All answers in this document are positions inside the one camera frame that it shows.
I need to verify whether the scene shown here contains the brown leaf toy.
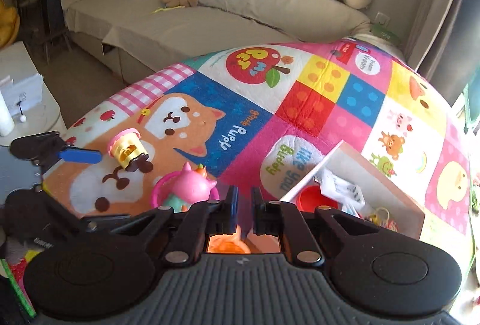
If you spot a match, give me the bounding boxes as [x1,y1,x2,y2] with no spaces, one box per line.
[154,0,199,13]

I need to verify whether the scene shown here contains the white side table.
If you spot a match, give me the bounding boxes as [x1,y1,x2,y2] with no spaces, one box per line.
[1,42,66,145]

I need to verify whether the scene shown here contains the yellow toy camera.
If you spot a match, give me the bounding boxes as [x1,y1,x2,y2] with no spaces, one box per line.
[366,207,399,232]

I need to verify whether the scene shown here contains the orange plastic toy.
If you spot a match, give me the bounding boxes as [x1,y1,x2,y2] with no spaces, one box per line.
[207,225,281,254]

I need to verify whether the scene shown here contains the colourful cartoon play mat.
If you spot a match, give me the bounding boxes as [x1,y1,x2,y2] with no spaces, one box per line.
[40,37,474,247]

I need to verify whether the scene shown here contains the pink cardboard box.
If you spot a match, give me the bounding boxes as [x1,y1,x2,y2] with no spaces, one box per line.
[281,142,425,240]

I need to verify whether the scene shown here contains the blue white tissue pack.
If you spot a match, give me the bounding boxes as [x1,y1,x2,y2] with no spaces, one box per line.
[316,168,366,218]

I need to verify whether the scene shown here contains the beige sofa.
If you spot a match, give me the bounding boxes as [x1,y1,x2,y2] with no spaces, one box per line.
[60,0,370,84]

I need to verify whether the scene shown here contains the yellow bottle pink cap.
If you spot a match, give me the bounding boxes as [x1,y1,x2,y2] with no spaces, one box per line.
[106,129,154,174]

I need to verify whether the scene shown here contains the red plastic lid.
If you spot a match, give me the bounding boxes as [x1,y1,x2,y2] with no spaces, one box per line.
[295,184,338,213]

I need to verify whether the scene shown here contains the grey curtain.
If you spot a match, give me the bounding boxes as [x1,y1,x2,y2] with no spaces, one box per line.
[405,0,479,104]

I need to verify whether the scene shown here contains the pink pig toy ring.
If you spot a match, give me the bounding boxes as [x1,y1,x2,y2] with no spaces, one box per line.
[150,161,221,212]

